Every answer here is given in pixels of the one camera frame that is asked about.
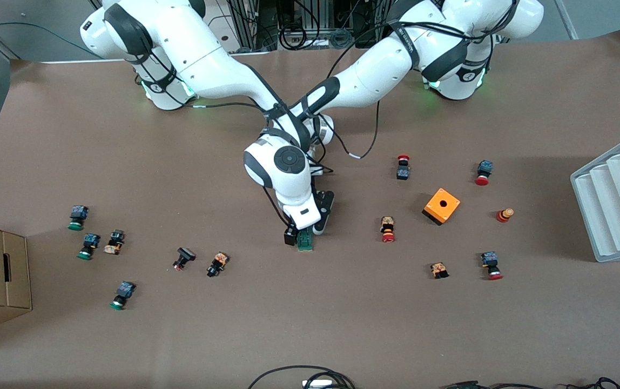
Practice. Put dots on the green load switch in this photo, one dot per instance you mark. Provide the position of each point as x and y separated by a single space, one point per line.
305 244

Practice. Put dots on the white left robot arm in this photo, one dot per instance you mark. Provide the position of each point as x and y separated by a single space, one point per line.
385 70

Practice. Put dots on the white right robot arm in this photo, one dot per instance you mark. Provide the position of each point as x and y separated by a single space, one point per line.
283 173

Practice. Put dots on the black push button orange block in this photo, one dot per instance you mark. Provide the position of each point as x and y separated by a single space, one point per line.
218 263
115 241

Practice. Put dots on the red mushroom button orange block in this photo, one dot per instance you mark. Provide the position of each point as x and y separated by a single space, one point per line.
388 227

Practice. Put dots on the red push button black block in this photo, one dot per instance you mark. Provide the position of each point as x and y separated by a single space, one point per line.
403 172

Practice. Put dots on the black square push button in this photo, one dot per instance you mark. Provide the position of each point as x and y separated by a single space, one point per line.
184 255

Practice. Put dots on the small orange contact block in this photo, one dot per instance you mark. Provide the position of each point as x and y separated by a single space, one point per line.
439 270

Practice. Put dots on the red mushroom button blue block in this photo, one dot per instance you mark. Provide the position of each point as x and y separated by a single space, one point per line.
484 170
490 262

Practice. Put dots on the green push button blue block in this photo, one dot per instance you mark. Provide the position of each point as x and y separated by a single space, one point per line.
78 216
89 244
123 293

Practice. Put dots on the red yellow button head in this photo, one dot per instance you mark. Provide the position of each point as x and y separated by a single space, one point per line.
503 215

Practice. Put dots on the white ridged tray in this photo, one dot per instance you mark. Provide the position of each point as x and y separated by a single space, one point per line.
612 205

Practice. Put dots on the orange button enclosure box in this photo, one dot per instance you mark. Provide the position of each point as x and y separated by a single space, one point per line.
442 206

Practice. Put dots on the aluminium profile frame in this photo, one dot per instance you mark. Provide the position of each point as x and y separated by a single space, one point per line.
245 21

